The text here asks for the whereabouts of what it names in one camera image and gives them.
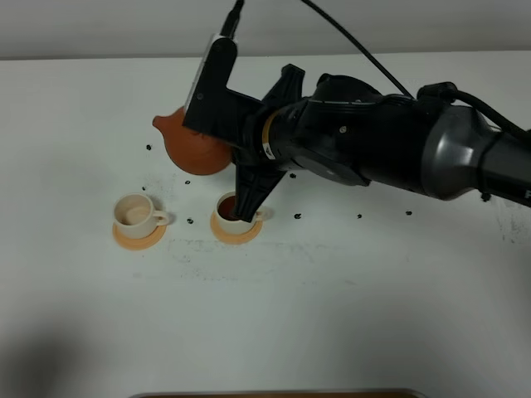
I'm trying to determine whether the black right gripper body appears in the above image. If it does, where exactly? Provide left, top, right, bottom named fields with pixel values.
left=233, top=99, right=274, bottom=166

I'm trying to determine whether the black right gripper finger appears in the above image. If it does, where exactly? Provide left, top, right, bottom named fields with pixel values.
left=232, top=159, right=288, bottom=220
left=262, top=64, right=305, bottom=109

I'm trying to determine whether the brown clay teapot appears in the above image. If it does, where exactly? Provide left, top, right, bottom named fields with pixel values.
left=152, top=107, right=231, bottom=176

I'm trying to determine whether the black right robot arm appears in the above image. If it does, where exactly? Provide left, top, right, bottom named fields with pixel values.
left=232, top=65, right=530, bottom=221

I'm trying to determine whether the right white teacup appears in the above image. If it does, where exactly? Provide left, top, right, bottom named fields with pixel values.
left=214, top=192, right=273, bottom=235

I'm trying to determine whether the white teacup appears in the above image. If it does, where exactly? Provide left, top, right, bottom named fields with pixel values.
left=113, top=193, right=170, bottom=240
left=214, top=192, right=273, bottom=235

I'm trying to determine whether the right orange coaster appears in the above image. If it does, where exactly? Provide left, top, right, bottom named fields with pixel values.
left=210, top=212, right=263, bottom=245

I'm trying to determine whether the orange coaster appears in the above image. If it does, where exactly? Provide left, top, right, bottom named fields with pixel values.
left=112, top=225, right=167, bottom=251
left=210, top=212, right=263, bottom=245

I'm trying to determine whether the left white teacup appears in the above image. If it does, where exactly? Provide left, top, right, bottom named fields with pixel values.
left=113, top=193, right=170, bottom=240

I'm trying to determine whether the left orange coaster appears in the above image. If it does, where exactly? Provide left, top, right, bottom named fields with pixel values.
left=112, top=225, right=167, bottom=251

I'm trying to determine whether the brown tray edge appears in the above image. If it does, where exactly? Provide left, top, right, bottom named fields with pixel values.
left=134, top=389, right=426, bottom=398

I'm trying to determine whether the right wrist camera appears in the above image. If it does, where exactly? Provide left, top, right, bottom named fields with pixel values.
left=183, top=35, right=262, bottom=148

